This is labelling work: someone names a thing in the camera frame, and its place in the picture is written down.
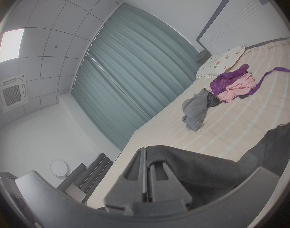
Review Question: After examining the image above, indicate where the black chest of drawers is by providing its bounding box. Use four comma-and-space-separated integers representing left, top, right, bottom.
65, 152, 112, 204

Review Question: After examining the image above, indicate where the round white mirror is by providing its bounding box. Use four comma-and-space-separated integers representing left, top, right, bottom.
50, 159, 70, 178

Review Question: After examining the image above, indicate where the grey garment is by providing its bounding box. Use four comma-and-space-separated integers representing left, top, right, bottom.
182, 88, 209, 131

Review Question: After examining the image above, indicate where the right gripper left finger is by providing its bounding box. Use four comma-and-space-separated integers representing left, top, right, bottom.
104, 147, 149, 215

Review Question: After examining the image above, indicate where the purple garment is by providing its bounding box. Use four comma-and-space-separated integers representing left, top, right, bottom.
209, 64, 290, 96

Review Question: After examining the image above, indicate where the blue-green curtain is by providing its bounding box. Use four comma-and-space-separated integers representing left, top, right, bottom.
71, 55, 150, 151
88, 3, 200, 121

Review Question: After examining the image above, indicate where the bed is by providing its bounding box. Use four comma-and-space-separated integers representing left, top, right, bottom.
87, 0, 290, 209

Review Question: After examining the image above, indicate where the grey bedside table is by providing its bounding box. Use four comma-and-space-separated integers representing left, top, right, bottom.
197, 51, 212, 65

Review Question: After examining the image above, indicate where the square ceiling light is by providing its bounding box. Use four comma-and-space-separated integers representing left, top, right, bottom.
0, 28, 25, 63

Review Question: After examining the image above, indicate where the white printed pillow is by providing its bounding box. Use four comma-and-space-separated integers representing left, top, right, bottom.
195, 45, 246, 79

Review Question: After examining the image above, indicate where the pink garment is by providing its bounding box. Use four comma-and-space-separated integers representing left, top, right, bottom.
216, 73, 257, 103

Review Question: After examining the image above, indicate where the black garment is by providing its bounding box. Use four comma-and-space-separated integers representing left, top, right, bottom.
207, 93, 224, 108

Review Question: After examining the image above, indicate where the black T-shirt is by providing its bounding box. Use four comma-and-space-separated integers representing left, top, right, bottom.
146, 119, 290, 192

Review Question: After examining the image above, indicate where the black dressing table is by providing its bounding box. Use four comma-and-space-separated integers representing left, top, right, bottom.
57, 162, 86, 192

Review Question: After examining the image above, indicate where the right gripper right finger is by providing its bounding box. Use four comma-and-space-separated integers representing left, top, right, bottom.
148, 162, 192, 210

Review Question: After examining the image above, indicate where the ceiling air conditioner vent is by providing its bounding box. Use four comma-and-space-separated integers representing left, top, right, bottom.
0, 73, 29, 113

